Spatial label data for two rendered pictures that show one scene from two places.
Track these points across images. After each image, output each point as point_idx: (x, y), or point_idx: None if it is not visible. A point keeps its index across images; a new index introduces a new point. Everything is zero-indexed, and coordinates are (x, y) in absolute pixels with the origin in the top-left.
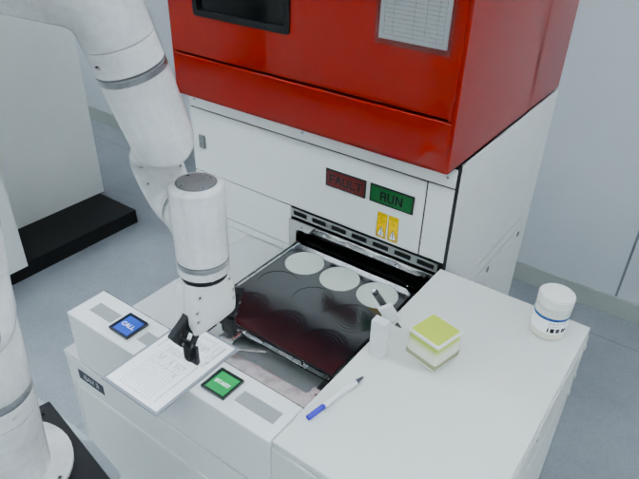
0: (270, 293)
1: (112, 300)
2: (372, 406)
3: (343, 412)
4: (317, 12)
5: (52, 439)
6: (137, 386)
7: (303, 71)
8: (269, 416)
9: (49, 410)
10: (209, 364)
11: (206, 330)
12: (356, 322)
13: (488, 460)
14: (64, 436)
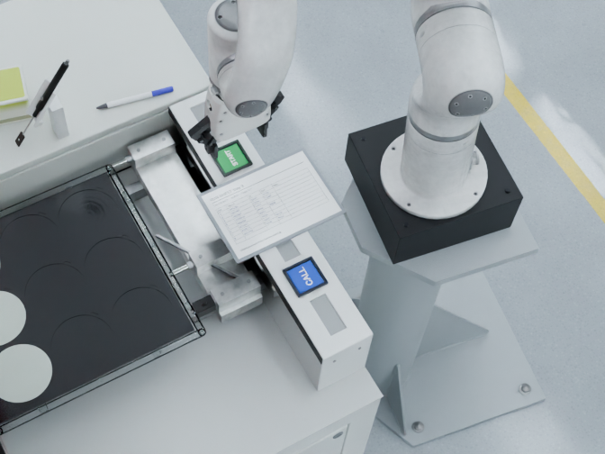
0: (103, 327)
1: (315, 333)
2: (108, 80)
3: (137, 84)
4: None
5: (397, 186)
6: (312, 186)
7: None
8: (203, 112)
9: (399, 227)
10: (234, 186)
11: None
12: (30, 232)
13: (52, 3)
14: (387, 186)
